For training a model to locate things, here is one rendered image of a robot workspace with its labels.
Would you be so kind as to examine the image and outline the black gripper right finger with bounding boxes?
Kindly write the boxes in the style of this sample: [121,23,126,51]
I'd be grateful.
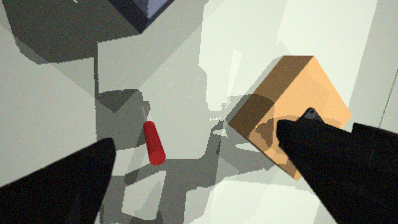
[276,119,398,224]

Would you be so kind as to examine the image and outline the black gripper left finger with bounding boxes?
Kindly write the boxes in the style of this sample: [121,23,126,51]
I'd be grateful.
[0,138,116,224]

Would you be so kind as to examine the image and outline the red peg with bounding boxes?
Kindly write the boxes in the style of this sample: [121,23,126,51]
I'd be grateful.
[143,121,166,166]

